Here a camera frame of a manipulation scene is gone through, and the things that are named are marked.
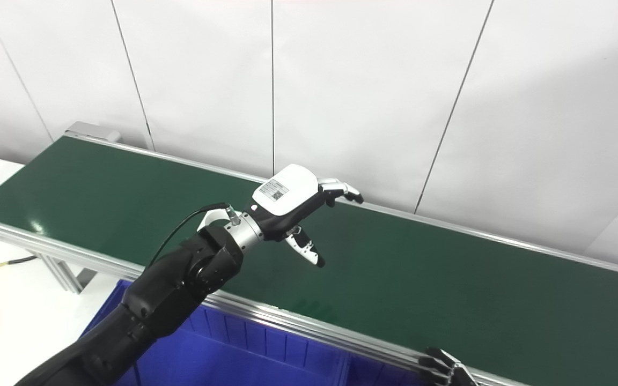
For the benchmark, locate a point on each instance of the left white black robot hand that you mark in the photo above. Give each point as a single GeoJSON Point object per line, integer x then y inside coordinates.
{"type": "Point", "coordinates": [285, 190]}

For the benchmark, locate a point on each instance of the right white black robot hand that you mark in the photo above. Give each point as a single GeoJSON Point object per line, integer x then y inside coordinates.
{"type": "Point", "coordinates": [446, 372]}

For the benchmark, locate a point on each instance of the white block part oval hole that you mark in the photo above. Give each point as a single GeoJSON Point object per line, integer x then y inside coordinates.
{"type": "Point", "coordinates": [207, 217]}

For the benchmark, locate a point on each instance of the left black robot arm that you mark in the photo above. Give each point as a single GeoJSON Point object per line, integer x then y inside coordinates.
{"type": "Point", "coordinates": [180, 289]}

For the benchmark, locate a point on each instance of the blue plastic bin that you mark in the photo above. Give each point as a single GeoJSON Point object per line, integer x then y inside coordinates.
{"type": "Point", "coordinates": [266, 359]}
{"type": "Point", "coordinates": [379, 375]}

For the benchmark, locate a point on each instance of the green conveyor belt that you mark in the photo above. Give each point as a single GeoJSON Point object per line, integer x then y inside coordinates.
{"type": "Point", "coordinates": [287, 319]}
{"type": "Point", "coordinates": [448, 279]}

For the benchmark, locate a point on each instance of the aluminium conveyor leg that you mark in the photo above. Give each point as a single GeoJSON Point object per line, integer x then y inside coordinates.
{"type": "Point", "coordinates": [67, 279]}

